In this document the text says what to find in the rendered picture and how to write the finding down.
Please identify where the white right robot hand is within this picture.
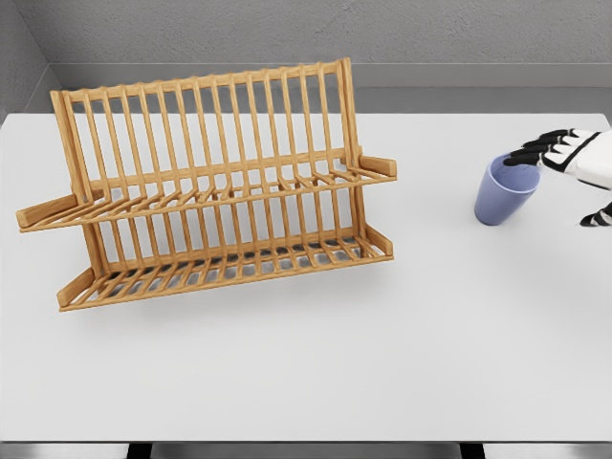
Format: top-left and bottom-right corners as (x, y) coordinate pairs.
(502, 128), (612, 229)

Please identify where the blue plastic cup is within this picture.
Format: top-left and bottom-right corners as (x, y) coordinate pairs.
(473, 153), (541, 227)

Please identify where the wooden two-tier dish rack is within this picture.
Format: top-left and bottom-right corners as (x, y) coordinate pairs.
(15, 57), (398, 314)

